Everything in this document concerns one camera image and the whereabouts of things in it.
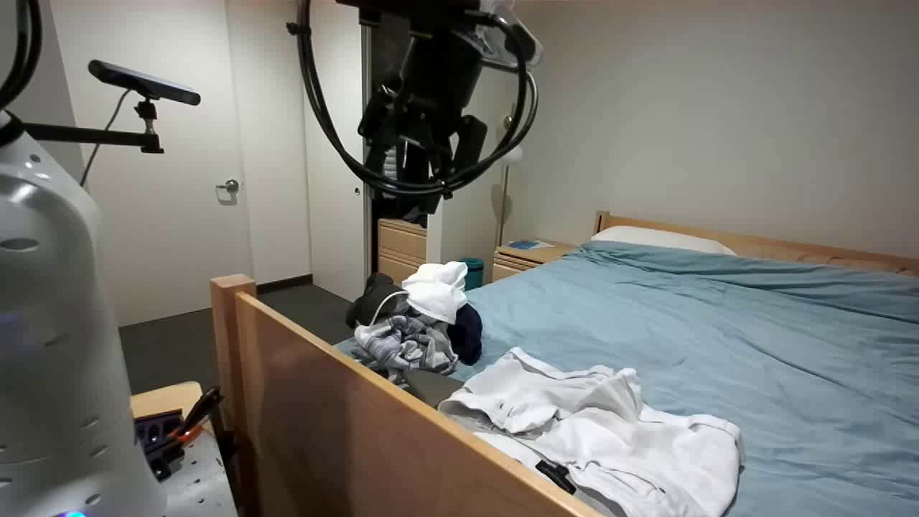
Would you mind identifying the white shorts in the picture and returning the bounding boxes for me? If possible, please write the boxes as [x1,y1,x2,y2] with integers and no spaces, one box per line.
[435,345,746,517]

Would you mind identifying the black wrist loop cable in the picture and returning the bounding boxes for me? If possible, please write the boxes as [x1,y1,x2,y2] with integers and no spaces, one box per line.
[285,0,543,201]

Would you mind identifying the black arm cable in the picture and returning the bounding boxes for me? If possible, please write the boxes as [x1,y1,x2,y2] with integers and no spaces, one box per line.
[0,0,45,147]

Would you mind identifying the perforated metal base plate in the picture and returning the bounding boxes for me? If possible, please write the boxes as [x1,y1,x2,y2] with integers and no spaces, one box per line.
[154,418,240,517]

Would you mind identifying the wooden bed footboard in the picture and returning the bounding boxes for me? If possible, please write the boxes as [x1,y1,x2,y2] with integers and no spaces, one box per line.
[210,273,606,517]

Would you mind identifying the white door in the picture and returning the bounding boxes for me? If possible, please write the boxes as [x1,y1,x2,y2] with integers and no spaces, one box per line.
[69,0,253,323]

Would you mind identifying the black bar camera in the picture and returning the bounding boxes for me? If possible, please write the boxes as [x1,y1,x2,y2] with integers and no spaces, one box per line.
[87,56,204,108]

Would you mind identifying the small wooden stool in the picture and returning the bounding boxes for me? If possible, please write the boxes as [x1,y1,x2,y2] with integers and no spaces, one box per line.
[127,379,206,425]

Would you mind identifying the white pillow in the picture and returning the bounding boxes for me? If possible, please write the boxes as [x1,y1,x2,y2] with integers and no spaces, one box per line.
[588,224,740,259]

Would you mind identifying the khaki garment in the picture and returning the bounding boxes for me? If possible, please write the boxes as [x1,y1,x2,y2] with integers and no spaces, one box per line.
[395,363,468,411]

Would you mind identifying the white t-shirt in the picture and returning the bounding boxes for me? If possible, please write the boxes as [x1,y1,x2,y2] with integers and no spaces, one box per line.
[400,259,470,328]

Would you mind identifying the wooden bed headboard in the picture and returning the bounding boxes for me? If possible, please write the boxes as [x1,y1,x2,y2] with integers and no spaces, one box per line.
[595,210,919,280]

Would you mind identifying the wooden dresser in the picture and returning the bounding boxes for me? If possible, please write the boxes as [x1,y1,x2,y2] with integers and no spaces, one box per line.
[377,216,428,283]

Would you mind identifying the wooden nightstand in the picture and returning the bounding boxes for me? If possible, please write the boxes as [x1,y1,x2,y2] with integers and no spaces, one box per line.
[490,237,578,283]

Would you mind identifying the teal bin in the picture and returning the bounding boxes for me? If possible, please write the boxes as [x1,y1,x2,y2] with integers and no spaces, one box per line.
[456,256,489,292]

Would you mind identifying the bed with blue sheet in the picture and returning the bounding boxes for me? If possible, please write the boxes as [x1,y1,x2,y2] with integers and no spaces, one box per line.
[334,237,919,517]

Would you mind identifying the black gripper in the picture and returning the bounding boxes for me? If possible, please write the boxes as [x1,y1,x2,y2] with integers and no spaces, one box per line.
[356,36,490,181]

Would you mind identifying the black Nike garment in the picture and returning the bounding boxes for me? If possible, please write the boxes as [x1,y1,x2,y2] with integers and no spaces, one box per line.
[345,270,410,332]

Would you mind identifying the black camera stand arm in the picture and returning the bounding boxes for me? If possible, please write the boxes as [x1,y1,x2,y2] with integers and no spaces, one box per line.
[16,95,167,155]

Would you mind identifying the navy garment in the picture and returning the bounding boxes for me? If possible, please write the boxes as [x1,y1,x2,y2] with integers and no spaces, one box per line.
[447,300,484,368]

